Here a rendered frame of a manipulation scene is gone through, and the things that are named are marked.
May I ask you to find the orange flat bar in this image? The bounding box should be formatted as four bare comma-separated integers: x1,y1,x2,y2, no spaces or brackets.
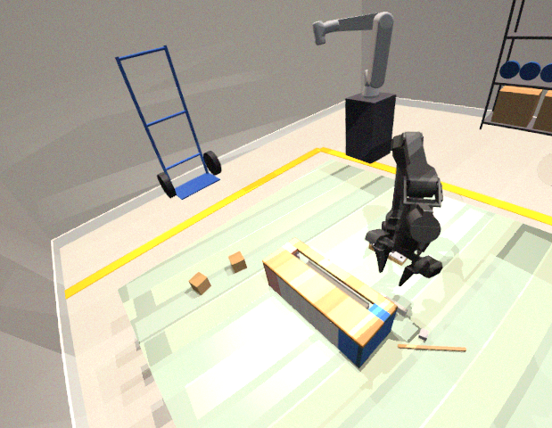
398,344,466,352

